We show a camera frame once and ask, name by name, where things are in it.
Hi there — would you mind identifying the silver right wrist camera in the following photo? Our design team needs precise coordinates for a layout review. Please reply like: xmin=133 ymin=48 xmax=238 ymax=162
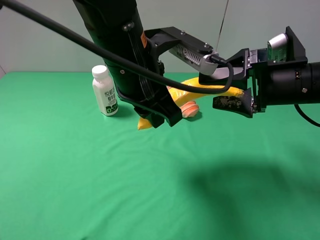
xmin=267 ymin=33 xmax=288 ymax=63

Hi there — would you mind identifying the white milk bottle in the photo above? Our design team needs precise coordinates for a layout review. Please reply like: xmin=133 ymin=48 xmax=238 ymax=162
xmin=91 ymin=65 xmax=118 ymax=116

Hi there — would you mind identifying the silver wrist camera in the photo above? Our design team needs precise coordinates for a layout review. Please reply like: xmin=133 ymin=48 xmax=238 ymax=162
xmin=267 ymin=33 xmax=288 ymax=63
xmin=169 ymin=44 xmax=219 ymax=76

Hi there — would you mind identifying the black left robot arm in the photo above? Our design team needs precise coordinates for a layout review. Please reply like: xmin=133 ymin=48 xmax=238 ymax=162
xmin=74 ymin=0 xmax=213 ymax=128

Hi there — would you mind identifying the thin hanging wire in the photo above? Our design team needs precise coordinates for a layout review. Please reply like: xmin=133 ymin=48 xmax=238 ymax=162
xmin=215 ymin=0 xmax=230 ymax=51

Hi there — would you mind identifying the black thick cable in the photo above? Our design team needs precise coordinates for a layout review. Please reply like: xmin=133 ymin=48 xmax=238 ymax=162
xmin=0 ymin=0 xmax=235 ymax=95

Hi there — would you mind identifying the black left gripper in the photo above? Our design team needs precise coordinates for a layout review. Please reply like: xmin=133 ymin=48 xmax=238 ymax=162
xmin=103 ymin=26 xmax=214 ymax=129

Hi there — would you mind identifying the green table cloth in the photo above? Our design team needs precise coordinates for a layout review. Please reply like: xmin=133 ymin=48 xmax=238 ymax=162
xmin=0 ymin=72 xmax=320 ymax=240

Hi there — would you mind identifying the yellow banana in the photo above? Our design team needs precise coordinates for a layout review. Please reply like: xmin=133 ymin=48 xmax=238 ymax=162
xmin=137 ymin=77 xmax=245 ymax=131

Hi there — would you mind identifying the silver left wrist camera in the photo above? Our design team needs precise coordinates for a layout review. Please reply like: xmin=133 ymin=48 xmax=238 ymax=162
xmin=169 ymin=44 xmax=219 ymax=76

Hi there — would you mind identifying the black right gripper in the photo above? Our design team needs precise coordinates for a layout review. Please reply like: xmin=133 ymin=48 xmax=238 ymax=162
xmin=198 ymin=26 xmax=308 ymax=118

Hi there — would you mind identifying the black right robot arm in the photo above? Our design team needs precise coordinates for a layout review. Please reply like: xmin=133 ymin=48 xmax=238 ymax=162
xmin=212 ymin=26 xmax=320 ymax=118

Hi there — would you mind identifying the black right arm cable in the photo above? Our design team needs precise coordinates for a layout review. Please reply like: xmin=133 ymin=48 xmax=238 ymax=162
xmin=293 ymin=103 xmax=320 ymax=127

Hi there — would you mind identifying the orange striped bread roll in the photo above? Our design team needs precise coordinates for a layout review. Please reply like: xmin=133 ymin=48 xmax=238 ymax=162
xmin=180 ymin=100 xmax=200 ymax=119

